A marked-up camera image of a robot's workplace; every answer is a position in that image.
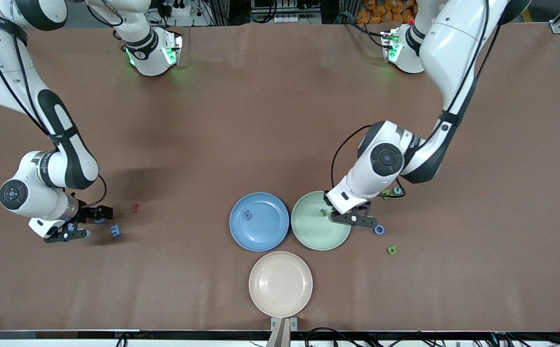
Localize green plate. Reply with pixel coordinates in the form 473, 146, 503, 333
291, 191, 352, 251

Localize beige plate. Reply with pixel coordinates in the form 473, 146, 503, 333
248, 251, 314, 319

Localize blue plate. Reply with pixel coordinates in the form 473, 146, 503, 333
229, 192, 290, 252

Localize brown paper table cover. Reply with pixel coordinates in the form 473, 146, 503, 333
0, 22, 560, 333

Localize bag of orange items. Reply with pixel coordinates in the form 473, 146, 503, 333
356, 0, 415, 25

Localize long white power strip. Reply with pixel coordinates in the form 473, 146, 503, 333
273, 16, 321, 25

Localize white power strip black plugs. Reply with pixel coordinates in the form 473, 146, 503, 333
162, 4, 194, 27

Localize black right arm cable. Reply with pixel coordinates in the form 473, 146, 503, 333
0, 0, 108, 208

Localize black looped cable bundle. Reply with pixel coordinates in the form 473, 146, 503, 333
304, 328, 358, 347

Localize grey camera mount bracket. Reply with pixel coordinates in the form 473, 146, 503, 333
270, 317, 298, 347

